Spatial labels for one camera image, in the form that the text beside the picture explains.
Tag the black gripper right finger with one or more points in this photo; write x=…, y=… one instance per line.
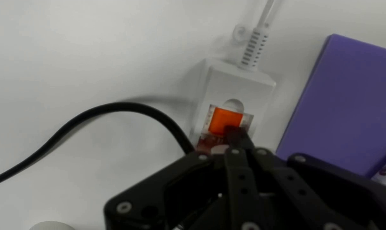
x=325, y=196

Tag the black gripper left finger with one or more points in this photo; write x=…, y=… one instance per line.
x=197, y=192

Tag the purple paper sheet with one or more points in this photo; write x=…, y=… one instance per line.
x=341, y=117

